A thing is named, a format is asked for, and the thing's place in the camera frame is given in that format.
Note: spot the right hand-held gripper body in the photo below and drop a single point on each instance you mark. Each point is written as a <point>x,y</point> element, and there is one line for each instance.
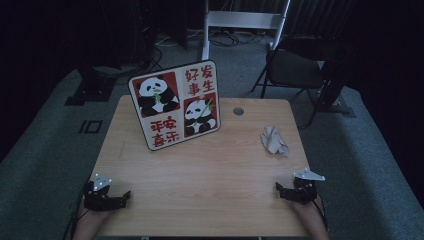
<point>305,193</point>

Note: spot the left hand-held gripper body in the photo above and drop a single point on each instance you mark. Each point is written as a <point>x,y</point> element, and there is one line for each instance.
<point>96,201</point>

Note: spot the white quilted cloth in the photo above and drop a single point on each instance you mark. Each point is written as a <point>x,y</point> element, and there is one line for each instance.
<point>273,140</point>

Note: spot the panda picture board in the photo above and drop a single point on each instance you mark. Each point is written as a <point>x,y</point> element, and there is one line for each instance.
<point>173,106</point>

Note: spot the person's left hand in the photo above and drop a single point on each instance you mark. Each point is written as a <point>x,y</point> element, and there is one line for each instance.
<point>93,217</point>

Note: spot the person's right hand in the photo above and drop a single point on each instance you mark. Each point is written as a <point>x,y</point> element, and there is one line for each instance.
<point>310,210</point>

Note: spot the black floor stand base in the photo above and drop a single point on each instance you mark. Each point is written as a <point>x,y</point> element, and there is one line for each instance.
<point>93,90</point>

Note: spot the black folding chair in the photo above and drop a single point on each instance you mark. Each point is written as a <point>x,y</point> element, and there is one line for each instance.
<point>293,70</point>

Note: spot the dark equipment rack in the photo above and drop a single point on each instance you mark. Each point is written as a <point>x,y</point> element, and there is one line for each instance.
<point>133,30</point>

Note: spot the white metal stand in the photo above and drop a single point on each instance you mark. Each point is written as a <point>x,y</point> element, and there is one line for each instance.
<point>243,19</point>

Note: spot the dark curtain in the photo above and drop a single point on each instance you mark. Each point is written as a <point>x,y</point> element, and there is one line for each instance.
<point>320,16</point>

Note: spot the black stand with base plate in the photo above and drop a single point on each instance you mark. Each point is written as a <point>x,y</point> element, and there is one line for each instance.
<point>333,96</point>

